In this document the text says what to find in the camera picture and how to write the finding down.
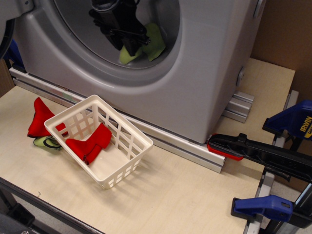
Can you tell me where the short aluminium rail block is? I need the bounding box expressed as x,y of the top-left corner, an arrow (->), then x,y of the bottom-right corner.
222,91 -> 254,123

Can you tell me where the grey toy washing machine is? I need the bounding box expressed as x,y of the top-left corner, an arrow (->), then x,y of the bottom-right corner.
0,0 -> 265,143

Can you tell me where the white plastic basket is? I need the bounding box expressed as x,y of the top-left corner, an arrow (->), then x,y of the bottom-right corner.
44,95 -> 153,189

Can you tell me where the blue Irwin clamp upper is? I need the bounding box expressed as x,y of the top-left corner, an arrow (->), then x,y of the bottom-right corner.
262,100 -> 312,151

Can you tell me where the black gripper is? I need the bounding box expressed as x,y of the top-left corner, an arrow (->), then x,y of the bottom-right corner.
89,0 -> 150,56

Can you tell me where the red cloth in basket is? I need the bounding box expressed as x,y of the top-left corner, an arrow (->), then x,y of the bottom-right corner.
65,123 -> 112,165

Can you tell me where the red cloth behind basket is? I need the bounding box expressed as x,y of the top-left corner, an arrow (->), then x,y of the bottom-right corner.
27,97 -> 55,138

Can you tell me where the long aluminium rail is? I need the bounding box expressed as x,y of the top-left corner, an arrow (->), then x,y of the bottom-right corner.
9,68 -> 225,173

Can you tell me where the black red bar clamp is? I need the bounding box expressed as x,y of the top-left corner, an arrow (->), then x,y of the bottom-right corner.
207,133 -> 312,183

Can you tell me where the blue clamp lower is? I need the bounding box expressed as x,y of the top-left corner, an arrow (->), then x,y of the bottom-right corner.
231,182 -> 312,229

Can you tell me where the light green cloth on table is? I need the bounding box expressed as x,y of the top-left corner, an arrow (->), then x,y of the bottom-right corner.
33,136 -> 62,151

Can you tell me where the brown cardboard panel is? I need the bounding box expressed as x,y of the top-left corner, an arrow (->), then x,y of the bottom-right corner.
252,0 -> 312,100

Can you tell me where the black table frame edge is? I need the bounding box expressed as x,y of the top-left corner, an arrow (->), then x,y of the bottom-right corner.
0,178 -> 102,234

